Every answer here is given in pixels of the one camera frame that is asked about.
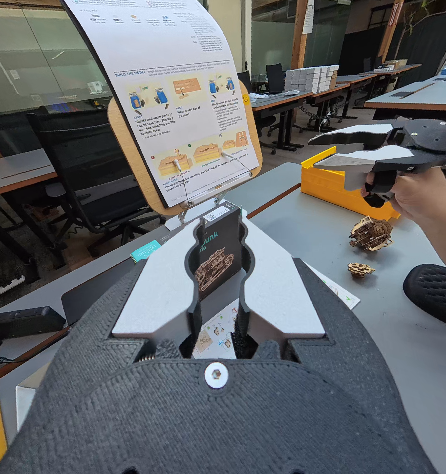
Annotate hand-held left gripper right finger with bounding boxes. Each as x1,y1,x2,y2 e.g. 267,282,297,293
238,217,327,343

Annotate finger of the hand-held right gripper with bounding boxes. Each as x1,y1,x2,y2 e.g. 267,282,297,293
307,123,395,152
313,145,413,192

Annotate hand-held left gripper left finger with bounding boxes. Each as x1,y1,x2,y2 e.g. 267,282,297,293
112,218,206,339

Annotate grey background desk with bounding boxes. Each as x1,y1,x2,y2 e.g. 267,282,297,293
364,74,446,121
251,83,351,152

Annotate grey side desk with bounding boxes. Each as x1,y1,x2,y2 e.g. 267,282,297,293
0,148,58,198

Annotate person's right hand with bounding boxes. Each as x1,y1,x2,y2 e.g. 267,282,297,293
361,168,444,237

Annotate black teal cardboard sleeve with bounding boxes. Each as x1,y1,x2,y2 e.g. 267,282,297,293
61,239,166,326

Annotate white assembly booklet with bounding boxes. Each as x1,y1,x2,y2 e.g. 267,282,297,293
191,265,361,360

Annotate black model kit box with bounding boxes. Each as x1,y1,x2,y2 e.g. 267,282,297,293
193,205,251,300

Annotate part-built wooden model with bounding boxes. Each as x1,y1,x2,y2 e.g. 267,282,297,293
349,217,394,252

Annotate stack of white boxes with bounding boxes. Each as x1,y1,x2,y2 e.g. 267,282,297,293
284,65,340,93

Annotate wooden gear piece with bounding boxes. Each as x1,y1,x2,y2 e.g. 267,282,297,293
347,262,376,278

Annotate black background chair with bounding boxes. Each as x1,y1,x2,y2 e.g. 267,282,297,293
265,63,285,95

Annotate black power bank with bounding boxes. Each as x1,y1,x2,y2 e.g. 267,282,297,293
0,307,66,338

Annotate white power strip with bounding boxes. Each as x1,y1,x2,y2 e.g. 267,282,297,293
0,274,25,302

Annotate white blister pack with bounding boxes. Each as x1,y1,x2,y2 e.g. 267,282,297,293
107,79,263,232

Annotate black office chair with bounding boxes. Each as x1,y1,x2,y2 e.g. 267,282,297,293
26,105,168,256

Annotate white cardboard box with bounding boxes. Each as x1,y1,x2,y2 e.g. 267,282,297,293
15,361,57,432

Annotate printed instruction sheet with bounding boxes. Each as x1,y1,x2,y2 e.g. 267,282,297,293
62,0,262,208

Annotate wooden post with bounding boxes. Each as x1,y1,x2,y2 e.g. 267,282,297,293
291,0,309,123

